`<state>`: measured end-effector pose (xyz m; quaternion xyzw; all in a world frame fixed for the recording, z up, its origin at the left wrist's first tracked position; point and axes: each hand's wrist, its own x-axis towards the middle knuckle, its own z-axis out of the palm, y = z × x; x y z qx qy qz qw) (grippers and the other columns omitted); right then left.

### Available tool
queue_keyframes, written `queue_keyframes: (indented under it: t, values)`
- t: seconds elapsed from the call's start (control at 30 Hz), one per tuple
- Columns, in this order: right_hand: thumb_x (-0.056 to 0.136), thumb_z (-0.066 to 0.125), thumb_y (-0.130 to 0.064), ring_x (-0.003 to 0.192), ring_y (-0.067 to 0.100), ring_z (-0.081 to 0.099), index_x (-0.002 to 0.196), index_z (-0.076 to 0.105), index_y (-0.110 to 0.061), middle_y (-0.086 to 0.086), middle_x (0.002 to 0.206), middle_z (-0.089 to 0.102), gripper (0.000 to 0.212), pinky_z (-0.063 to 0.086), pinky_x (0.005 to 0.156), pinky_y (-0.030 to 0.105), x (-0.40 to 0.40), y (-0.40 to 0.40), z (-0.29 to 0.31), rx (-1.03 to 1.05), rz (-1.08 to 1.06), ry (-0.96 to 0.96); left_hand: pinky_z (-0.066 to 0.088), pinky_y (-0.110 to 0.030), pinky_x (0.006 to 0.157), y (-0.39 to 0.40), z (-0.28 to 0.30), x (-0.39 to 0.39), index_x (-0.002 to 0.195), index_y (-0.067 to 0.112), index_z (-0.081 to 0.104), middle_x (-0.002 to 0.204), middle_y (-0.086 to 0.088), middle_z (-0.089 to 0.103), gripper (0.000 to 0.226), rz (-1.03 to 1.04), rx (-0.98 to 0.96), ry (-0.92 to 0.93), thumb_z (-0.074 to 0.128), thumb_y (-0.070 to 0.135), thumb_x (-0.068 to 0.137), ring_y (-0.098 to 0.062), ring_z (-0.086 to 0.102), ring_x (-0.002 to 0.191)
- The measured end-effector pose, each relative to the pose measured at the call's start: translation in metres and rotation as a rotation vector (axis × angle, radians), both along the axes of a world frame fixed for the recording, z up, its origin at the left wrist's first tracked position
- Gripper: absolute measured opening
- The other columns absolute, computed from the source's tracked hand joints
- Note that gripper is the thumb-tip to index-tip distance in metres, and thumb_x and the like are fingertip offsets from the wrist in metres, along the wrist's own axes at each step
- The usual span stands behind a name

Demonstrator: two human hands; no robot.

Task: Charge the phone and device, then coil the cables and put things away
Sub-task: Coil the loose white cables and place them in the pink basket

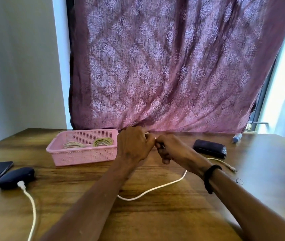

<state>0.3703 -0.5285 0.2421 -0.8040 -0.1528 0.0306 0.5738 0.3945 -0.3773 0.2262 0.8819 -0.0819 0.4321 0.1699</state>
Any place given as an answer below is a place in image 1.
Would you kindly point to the wooden desk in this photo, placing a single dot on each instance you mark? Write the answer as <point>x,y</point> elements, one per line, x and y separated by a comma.
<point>170,213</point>

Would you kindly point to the person's left forearm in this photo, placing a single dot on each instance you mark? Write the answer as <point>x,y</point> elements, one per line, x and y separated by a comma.
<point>94,208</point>

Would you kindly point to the person's left hand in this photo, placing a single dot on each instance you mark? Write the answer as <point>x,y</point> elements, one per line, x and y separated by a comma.
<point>135,145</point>

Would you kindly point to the black wristband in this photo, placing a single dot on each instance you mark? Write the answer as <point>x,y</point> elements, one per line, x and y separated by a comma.
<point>209,175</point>

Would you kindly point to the clear plastic bottle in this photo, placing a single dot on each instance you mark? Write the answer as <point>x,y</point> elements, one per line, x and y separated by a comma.
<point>237,137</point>

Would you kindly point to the silver key bunch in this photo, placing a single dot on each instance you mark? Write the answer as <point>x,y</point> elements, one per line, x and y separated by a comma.
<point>240,179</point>

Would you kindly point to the pink plastic basket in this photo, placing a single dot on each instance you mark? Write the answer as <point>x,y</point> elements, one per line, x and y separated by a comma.
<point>82,156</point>

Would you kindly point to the black wallet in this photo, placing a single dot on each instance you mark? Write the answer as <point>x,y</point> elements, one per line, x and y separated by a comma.
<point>209,148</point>

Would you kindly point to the dark blue earbuds case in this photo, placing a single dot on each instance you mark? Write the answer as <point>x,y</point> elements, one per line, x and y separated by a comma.
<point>14,176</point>

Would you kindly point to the purple patterned curtain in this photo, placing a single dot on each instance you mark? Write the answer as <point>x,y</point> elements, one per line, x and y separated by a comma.
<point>170,67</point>

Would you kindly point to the person's right hand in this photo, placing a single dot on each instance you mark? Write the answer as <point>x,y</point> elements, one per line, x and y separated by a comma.
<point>180,153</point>

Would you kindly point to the metal window latch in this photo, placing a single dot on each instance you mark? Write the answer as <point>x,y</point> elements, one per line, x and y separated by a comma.
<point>258,122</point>

